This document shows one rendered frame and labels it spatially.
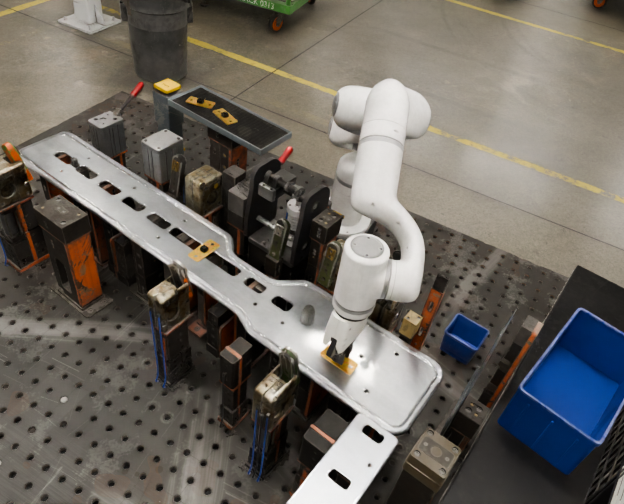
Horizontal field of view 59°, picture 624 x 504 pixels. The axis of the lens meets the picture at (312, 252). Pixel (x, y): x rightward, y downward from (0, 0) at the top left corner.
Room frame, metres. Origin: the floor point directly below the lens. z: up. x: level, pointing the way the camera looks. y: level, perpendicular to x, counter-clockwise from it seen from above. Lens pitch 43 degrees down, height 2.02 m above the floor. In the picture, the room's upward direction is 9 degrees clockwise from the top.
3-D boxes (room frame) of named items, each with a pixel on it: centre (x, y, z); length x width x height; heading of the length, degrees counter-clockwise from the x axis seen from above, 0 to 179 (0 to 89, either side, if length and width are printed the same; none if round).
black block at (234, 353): (0.74, 0.13, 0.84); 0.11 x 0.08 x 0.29; 149
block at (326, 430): (0.59, -0.09, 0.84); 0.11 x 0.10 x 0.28; 149
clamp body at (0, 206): (1.16, 0.88, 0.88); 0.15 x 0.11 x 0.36; 149
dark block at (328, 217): (1.09, -0.03, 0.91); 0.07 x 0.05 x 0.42; 149
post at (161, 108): (1.56, 0.53, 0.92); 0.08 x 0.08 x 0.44; 59
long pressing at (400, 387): (1.03, 0.30, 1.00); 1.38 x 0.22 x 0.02; 59
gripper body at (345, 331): (0.74, -0.10, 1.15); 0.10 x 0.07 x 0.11; 149
